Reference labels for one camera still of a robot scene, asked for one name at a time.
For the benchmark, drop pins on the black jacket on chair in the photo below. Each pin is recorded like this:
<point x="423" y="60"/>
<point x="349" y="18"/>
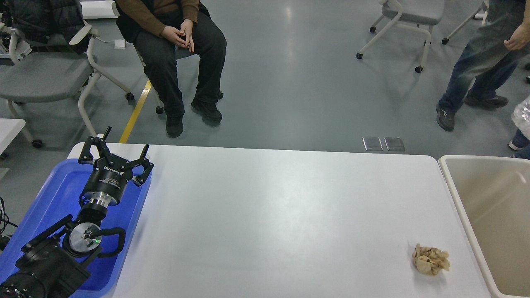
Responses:
<point x="37" y="21"/>

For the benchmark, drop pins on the grey chair at left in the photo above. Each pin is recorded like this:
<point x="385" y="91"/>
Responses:
<point x="53" y="76"/>

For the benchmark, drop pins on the white power adapter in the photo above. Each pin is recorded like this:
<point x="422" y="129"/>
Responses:
<point x="119" y="44"/>

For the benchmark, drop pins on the seated person in black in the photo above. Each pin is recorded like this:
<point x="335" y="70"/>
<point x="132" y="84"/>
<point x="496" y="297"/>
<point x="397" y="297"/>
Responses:
<point x="159" y="28"/>

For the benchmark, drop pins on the grey chair at top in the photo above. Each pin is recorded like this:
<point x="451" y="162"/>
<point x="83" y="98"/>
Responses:
<point x="414" y="15"/>

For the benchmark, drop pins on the white side table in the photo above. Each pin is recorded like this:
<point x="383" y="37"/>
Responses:
<point x="9" y="128"/>

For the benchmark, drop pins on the crumpled brown paper ball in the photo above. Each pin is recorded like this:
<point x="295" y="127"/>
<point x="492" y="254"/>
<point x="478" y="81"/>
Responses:
<point x="429" y="260"/>

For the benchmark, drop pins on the aluminium foil sheet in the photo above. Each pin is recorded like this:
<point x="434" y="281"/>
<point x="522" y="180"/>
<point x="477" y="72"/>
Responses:
<point x="521" y="117"/>

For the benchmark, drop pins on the right floor socket plate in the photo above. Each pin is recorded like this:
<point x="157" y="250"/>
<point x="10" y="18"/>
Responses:
<point x="394" y="143"/>

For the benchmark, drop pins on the person in blue jeans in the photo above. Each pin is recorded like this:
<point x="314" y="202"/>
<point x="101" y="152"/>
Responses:
<point x="488" y="60"/>

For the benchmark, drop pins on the floor socket plate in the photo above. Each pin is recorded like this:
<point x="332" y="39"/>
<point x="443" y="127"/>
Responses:
<point x="394" y="143"/>
<point x="373" y="144"/>

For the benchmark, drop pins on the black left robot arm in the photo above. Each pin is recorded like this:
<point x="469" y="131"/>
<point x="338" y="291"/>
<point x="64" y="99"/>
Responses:
<point x="74" y="239"/>

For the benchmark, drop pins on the blue plastic tray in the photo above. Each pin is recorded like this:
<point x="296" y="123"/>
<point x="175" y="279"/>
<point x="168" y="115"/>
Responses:
<point x="57" y="198"/>

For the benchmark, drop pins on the grey chair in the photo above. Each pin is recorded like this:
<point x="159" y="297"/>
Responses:
<point x="414" y="15"/>
<point x="53" y="76"/>

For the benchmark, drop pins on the left floor socket plate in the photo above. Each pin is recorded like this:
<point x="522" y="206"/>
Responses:
<point x="373" y="144"/>

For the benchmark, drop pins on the beige plastic bin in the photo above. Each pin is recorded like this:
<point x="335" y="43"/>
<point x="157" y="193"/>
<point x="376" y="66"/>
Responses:
<point x="492" y="197"/>

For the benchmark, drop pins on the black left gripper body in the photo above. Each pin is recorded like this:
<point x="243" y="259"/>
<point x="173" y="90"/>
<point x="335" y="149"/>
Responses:
<point x="107" y="181"/>

